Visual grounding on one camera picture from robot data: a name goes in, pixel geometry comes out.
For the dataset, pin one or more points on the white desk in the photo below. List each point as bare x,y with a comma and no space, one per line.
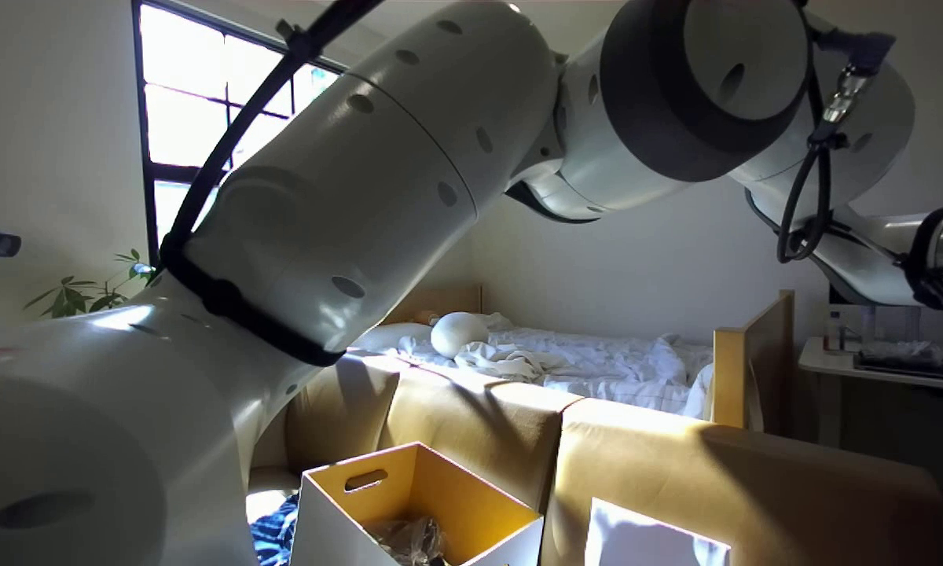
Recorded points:
838,362

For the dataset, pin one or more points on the computer monitor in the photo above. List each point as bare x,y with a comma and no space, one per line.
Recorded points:
858,318

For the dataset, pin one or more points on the bed with white bedding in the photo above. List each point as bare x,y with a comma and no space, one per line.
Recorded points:
756,367

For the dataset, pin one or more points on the white paper sheet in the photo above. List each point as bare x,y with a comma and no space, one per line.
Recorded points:
648,540

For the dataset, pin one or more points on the open wooden box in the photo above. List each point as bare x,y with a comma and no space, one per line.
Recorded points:
335,523

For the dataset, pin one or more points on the white duvet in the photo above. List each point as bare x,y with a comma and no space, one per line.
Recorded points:
598,367

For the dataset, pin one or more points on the green plant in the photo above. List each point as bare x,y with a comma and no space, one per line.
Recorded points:
72,298

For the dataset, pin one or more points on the blue cloth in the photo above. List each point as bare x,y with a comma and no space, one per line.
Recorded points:
273,537

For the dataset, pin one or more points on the crumpled grey wrapping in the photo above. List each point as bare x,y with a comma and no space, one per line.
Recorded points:
413,537

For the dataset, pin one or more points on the black keyboard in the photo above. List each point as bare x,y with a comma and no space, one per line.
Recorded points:
912,362

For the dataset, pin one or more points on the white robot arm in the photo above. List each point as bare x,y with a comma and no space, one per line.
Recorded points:
365,178

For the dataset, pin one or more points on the large tan cardboard box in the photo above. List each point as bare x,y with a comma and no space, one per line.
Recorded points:
788,493

